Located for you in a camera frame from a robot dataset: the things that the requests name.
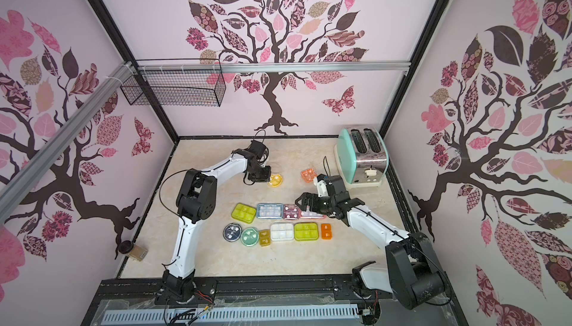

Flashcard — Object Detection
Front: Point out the pink rectangular pillbox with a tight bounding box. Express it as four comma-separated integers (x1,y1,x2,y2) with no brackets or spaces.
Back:
299,208,326,220

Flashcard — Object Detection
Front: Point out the orange two-cell pillbox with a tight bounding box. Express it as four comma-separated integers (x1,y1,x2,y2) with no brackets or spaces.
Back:
320,223,333,240

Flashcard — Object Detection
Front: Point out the yellow round pillbox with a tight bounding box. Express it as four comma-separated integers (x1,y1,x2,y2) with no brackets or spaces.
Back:
268,173,284,187

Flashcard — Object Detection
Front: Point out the orange small pillbox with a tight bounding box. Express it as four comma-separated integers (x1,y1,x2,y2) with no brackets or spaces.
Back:
301,167,317,183

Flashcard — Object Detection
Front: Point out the lime green square pillbox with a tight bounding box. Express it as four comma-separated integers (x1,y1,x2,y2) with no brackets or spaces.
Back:
293,223,320,242

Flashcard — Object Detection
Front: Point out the magenta small pillbox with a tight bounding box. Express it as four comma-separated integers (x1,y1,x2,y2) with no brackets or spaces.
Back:
282,204,300,220

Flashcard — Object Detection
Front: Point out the teal rectangular pillbox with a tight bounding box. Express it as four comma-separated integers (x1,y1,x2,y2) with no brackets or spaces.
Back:
256,203,284,220

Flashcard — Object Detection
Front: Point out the white square pillbox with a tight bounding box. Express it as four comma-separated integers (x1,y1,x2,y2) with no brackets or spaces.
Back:
270,223,294,243

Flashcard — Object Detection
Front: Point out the yellow small pillbox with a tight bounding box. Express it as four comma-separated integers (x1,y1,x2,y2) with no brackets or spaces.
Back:
259,229,271,247

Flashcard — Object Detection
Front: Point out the navy round pillbox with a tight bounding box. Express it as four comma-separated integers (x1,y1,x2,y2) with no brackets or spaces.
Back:
223,223,243,243

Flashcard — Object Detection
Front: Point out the green round pillbox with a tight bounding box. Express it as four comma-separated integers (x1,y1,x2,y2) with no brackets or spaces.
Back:
241,227,260,247

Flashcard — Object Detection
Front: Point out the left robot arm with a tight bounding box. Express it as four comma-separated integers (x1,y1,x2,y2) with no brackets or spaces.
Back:
162,140,271,299

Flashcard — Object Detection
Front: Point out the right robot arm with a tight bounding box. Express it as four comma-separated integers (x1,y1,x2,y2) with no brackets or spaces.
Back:
295,174,452,310

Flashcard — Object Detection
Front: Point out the mint green toaster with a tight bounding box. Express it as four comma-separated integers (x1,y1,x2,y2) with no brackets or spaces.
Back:
335,126,390,189

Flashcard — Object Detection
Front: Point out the brown lidded jar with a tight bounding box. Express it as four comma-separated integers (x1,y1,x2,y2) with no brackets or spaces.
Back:
118,240,148,261

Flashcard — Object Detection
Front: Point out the black wire basket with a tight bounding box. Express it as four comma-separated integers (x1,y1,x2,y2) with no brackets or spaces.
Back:
121,58,226,107

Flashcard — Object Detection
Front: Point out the aluminium rail bar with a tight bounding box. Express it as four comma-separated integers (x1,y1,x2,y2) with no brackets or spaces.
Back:
136,60,411,74

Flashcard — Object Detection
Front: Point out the white cable duct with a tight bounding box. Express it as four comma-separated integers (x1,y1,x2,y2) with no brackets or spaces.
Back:
99,305,361,325

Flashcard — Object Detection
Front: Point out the left aluminium rail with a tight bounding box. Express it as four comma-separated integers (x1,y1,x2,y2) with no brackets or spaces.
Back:
1,62,134,222

